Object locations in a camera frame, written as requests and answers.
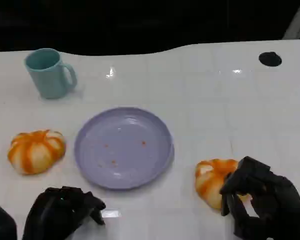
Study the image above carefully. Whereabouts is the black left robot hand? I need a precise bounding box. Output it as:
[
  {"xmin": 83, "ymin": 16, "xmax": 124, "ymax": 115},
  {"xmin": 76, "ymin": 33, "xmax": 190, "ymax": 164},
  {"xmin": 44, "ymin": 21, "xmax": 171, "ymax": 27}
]
[{"xmin": 21, "ymin": 185, "xmax": 107, "ymax": 240}]

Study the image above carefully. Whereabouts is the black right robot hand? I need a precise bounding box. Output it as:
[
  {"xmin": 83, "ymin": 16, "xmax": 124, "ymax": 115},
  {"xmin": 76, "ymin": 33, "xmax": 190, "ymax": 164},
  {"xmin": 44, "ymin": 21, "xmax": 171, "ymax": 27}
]
[{"xmin": 219, "ymin": 156, "xmax": 300, "ymax": 240}]

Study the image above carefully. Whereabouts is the orange and white bread roll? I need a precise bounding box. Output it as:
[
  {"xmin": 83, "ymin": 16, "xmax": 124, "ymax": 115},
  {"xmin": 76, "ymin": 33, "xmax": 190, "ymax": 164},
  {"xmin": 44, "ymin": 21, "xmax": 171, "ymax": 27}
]
[
  {"xmin": 7, "ymin": 129, "xmax": 67, "ymax": 176},
  {"xmin": 194, "ymin": 158, "xmax": 252, "ymax": 210}
]

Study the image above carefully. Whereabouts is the lilac plate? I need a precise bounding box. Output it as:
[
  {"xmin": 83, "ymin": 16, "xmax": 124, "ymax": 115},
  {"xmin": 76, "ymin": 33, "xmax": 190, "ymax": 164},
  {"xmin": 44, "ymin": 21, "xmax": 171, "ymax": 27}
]
[{"xmin": 73, "ymin": 106, "xmax": 175, "ymax": 191}]

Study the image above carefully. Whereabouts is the pale green mug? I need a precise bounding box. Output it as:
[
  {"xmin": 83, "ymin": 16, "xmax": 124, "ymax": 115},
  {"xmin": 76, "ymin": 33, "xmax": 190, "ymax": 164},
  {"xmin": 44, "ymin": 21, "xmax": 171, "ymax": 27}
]
[{"xmin": 24, "ymin": 48, "xmax": 78, "ymax": 100}]

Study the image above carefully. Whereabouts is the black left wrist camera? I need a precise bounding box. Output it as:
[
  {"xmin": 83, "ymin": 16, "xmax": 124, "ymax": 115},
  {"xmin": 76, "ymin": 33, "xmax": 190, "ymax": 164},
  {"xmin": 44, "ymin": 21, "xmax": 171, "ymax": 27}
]
[{"xmin": 0, "ymin": 205, "xmax": 18, "ymax": 240}]

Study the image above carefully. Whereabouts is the black table cable grommet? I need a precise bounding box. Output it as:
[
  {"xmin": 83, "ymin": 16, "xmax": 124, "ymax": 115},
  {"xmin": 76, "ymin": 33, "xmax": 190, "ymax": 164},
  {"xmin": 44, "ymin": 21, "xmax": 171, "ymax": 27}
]
[{"xmin": 258, "ymin": 51, "xmax": 283, "ymax": 67}]

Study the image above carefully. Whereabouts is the grey furniture frame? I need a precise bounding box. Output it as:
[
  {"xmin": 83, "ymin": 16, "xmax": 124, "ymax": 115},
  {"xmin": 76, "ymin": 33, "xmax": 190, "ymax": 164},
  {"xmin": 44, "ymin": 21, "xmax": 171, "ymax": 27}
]
[{"xmin": 281, "ymin": 0, "xmax": 300, "ymax": 40}]

